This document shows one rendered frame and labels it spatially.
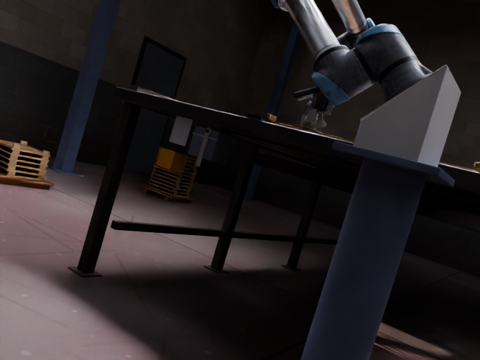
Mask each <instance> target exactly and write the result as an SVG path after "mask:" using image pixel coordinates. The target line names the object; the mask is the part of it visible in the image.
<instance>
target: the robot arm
mask: <svg viewBox="0 0 480 360"><path fill-rule="evenodd" d="M331 1H332V3H333V5H334V7H335V8H336V10H337V12H338V14H339V16H340V18H341V20H342V21H343V23H344V26H345V27H346V30H347V32H345V33H343V34H342V35H341V36H339V37H337V38H336V37H335V36H334V33H333V32H332V30H331V28H330V27H329V25H328V24H327V22H326V20H325V18H324V17H323V15H322V13H321V12H320V10H319V8H318V6H317V5H316V3H315V1H314V0H271V2H272V4H273V5H274V7H275V8H277V9H278V8H281V9H282V10H284V11H287V12H288V13H289V16H290V17H291V19H292V21H293V23H294V24H295V26H296V28H297V30H298V31H299V33H300V35H301V37H302V39H303V40H304V43H305V44H306V46H307V48H308V50H309V52H310V54H311V55H312V57H313V59H314V63H313V70H314V73H313V74H312V75H311V77H312V79H313V80H314V81H315V83H316V84H317V86H316V87H314V88H310V89H306V90H303V91H298V92H295V93H294V98H295V99H296V100H298V101H300V100H303V99H308V98H311V99H310V101H309V102H308V104H307V105H306V108H305V109H304V112H303V116H302V119H301V128H303V127H304V125H305V123H306V121H312V123H311V129H314V130H316V127H325V126H326V122H325V121H324V120H323V119H322V116H323V115H322V114H326V115H332V114H333V112H334V108H335V106H336V105H339V104H341V103H343V102H345V101H348V100H349V99H350V98H352V97H353V96H356V95H357V94H359V93H360V92H362V91H363V90H365V89H367V88H369V87H370V86H372V85H374V84H375V83H377V82H379V83H380V85H381V87H382V89H383V93H384V100H385V103H386V102H388V101H389V100H391V99H392V98H394V97H395V96H397V95H399V94H400V93H401V92H403V91H405V90H407V89H408V88H409V87H411V86H413V85H414V84H416V83H417V82H419V81H421V80H422V79H424V78H425V77H427V76H428V75H430V74H432V73H433V72H431V71H430V70H428V69H427V68H426V67H425V66H423V65H422V64H421V63H420V61H419V60H418V58H417V57H416V55H415V53H414V52H413V51H412V49H411V47H410V46H409V44H408V43H407V41H406V39H405V37H404V35H403V34H402V33H401V32H400V31H399V30H398V29H397V27H396V26H394V25H393V24H379V25H376V26H375V24H374V23H373V21H372V20H371V19H370V18H367V19H365V17H364V14H363V12H362V10H361V8H360V6H359V3H358V1H357V0H331Z"/></svg>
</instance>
